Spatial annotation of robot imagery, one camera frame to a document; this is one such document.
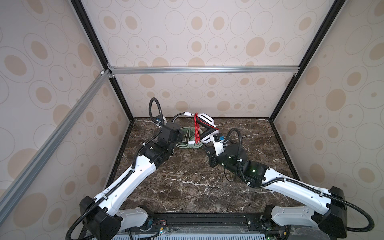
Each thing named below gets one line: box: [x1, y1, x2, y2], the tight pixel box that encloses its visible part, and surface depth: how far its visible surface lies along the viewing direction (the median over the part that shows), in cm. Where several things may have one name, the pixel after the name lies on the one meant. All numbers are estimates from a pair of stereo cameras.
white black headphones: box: [197, 113, 220, 144], surface depth 69 cm
